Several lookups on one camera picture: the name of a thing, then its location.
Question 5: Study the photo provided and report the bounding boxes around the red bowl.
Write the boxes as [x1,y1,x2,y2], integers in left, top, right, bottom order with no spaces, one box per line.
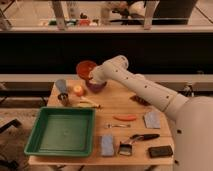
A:
[76,60,97,80]

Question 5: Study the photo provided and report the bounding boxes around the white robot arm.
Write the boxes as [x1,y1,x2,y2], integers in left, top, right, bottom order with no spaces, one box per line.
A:
[89,55,213,171]

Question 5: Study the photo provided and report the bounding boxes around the green plastic tray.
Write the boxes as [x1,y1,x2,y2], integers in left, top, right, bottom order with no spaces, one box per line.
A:
[24,107,95,157]

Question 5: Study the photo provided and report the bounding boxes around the purple bowl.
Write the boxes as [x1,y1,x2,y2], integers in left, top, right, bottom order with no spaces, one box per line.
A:
[85,81,106,93]

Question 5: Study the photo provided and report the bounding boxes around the orange peach fruit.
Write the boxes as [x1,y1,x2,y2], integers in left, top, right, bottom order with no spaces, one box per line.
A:
[73,85,84,96]

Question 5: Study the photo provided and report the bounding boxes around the yellow banana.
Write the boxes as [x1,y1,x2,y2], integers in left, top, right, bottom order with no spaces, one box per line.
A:
[77,99,101,109]

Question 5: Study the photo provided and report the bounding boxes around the blue plastic cup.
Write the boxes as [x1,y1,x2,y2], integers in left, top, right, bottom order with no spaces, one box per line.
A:
[55,79,67,93]

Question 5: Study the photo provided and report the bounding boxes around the small metal cup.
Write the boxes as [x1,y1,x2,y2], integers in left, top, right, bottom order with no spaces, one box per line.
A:
[57,93,69,106]

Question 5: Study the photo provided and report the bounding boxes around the orange carrot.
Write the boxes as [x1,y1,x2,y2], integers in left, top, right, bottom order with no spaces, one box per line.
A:
[113,115,137,121]

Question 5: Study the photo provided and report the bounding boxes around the silver fork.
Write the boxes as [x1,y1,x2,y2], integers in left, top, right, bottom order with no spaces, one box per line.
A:
[104,124,131,129]

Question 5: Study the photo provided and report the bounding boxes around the wooden table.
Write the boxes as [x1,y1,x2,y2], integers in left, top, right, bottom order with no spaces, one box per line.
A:
[29,81,174,166]

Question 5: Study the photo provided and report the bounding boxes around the small metal box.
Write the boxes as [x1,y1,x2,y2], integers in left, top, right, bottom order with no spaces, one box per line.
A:
[118,143,132,156]

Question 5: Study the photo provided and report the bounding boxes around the black rectangular case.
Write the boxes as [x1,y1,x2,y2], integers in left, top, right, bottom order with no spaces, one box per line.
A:
[148,145,173,158]

